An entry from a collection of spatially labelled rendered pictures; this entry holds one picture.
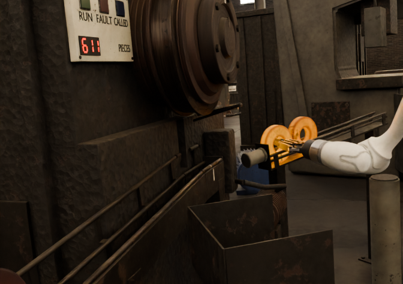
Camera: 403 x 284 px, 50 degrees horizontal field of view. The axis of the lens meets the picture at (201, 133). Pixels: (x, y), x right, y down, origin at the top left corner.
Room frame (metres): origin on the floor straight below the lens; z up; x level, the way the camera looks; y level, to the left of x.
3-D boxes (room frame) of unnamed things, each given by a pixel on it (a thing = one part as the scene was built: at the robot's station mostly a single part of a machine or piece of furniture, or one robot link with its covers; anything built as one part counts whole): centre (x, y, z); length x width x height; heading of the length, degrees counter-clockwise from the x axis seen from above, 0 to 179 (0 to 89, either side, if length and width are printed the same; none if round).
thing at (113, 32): (1.13, 0.23, 1.15); 0.26 x 0.02 x 0.18; 159
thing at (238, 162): (3.66, -0.40, 0.17); 0.57 x 0.31 x 0.34; 179
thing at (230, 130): (1.63, -0.06, 0.68); 0.11 x 0.08 x 0.24; 69
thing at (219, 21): (1.37, -0.09, 1.11); 0.28 x 0.06 x 0.28; 159
